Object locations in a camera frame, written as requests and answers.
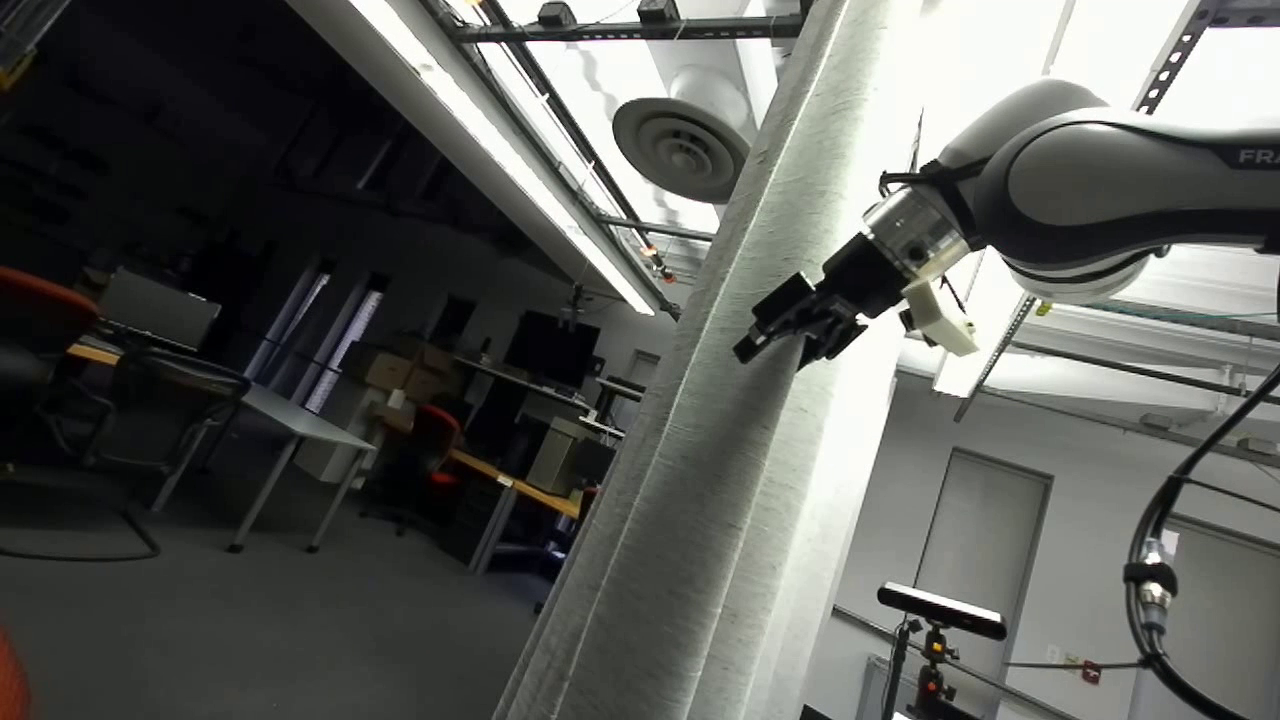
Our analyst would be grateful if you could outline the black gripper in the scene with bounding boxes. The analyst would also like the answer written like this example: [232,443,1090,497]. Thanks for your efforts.
[726,230,941,373]

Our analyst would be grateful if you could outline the grey woven curtain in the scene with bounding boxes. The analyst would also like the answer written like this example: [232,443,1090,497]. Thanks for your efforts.
[490,0,1070,720]

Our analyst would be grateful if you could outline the round ceiling air vent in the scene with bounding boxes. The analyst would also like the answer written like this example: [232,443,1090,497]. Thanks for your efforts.
[609,71,757,207]

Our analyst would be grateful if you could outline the large black monitor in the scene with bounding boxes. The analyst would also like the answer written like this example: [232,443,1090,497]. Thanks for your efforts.
[500,306,603,392]

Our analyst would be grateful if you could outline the grey computer case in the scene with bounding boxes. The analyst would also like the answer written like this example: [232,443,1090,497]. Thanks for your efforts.
[523,416,620,497]

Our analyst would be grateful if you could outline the wood top desk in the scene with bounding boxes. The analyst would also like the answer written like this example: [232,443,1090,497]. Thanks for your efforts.
[443,443,591,574]

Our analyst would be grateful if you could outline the metal ceiling truss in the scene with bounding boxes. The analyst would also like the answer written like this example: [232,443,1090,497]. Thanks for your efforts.
[443,0,814,47]

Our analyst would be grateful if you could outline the small black monitor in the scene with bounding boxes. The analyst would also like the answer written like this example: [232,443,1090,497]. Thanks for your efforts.
[425,290,479,351]

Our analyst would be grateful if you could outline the red black swivel chair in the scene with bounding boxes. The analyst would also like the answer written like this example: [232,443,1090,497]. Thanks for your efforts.
[363,397,473,537]

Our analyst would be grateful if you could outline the long ceiling light strip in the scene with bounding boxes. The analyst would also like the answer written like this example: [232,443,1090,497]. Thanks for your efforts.
[282,0,672,320]

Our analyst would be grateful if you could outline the stacked cardboard boxes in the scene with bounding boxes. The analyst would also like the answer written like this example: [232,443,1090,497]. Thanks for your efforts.
[357,347,457,433]

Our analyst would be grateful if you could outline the tall window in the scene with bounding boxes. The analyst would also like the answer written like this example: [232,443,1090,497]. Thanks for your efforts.
[244,254,390,416]

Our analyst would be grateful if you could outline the grey folding table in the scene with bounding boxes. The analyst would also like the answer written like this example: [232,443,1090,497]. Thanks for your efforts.
[222,380,381,557]

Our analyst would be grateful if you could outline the grey door with paper sign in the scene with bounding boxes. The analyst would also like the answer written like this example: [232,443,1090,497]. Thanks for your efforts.
[1131,512,1280,720]

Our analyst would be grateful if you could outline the dark desk wood edge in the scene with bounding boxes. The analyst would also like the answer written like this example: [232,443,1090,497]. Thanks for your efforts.
[64,332,254,515]

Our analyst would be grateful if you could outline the grey box on desk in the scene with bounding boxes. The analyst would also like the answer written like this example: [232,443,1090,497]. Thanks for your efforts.
[96,260,229,351]

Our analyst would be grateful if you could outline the red office chair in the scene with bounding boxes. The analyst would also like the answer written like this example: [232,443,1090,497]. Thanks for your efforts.
[0,260,165,564]

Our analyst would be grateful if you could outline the orange red object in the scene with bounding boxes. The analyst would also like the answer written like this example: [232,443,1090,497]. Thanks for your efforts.
[0,622,37,720]

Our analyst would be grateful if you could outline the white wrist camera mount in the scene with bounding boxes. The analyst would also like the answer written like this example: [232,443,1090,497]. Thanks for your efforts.
[896,270,983,354]

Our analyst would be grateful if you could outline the black stereo camera bar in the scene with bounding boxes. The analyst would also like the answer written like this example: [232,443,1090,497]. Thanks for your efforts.
[870,580,1011,642]

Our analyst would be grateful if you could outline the black camera stand red knobs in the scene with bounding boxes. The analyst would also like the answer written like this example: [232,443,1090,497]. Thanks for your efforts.
[882,617,966,720]

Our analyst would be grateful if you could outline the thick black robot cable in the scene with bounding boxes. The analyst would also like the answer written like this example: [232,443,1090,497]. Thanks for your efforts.
[1120,362,1280,720]

